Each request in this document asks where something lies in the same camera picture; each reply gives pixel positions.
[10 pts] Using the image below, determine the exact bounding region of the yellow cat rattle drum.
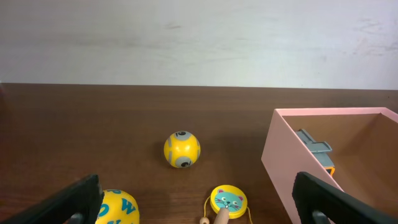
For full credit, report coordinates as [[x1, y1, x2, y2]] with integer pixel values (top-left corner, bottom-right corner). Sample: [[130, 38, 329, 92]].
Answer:
[[199, 185, 253, 224]]

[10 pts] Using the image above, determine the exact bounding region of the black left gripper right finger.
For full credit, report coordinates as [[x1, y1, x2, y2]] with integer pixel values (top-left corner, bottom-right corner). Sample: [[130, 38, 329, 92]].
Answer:
[[292, 172, 397, 224]]

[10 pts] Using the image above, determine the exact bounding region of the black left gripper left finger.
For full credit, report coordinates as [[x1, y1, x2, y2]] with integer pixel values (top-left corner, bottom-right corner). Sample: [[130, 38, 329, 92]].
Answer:
[[1, 174, 104, 224]]

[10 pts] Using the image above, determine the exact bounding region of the yellow grey toy truck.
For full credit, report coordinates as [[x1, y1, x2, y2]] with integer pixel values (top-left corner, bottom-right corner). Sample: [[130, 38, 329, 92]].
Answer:
[[295, 129, 335, 176]]

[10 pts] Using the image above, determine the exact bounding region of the yellow ball with grey eyes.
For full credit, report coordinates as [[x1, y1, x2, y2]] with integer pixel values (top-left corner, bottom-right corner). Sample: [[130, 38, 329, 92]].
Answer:
[[164, 131, 201, 168]]

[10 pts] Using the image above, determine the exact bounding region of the yellow ball with blue letters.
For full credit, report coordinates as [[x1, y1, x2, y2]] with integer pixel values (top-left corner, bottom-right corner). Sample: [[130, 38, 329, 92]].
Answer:
[[95, 189, 140, 224]]

